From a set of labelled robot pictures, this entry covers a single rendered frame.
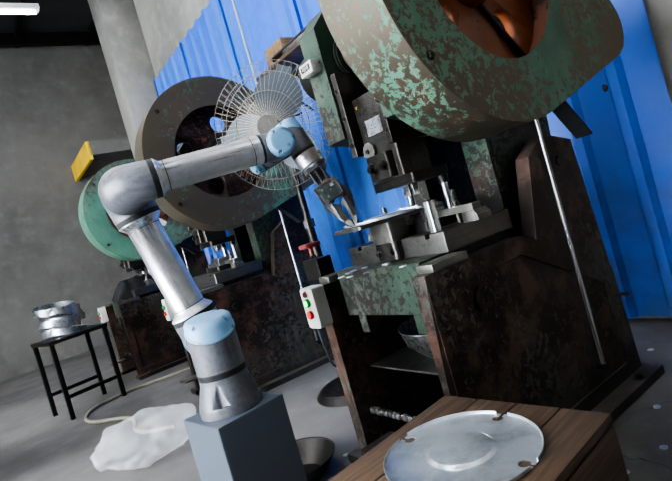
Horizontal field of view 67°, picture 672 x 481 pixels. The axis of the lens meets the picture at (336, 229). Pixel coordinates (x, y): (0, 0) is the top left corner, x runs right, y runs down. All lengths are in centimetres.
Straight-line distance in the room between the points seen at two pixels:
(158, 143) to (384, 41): 176
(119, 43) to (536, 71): 601
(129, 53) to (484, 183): 578
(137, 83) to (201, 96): 401
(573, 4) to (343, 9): 77
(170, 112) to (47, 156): 541
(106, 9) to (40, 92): 182
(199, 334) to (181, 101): 179
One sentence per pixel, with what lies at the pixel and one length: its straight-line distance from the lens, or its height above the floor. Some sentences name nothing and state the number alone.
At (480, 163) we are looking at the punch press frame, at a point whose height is 86.
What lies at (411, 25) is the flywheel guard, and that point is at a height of 117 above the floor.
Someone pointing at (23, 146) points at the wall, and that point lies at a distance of 812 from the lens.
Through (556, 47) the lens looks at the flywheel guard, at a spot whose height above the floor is 110.
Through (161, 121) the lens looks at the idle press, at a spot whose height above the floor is 153.
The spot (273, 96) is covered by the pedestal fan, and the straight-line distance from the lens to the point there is 239.
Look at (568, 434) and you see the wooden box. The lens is 104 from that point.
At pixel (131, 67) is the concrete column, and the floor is 324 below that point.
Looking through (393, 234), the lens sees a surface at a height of 73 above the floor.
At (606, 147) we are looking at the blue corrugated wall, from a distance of 256.
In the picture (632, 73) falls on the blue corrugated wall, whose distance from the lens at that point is 249.
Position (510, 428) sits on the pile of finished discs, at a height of 35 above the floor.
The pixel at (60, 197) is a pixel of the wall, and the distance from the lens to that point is 800.
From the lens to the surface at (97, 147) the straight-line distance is 692.
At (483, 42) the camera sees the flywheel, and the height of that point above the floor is 115.
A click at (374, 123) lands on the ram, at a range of 164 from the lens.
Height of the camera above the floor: 82
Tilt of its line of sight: 1 degrees down
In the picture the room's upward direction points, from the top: 16 degrees counter-clockwise
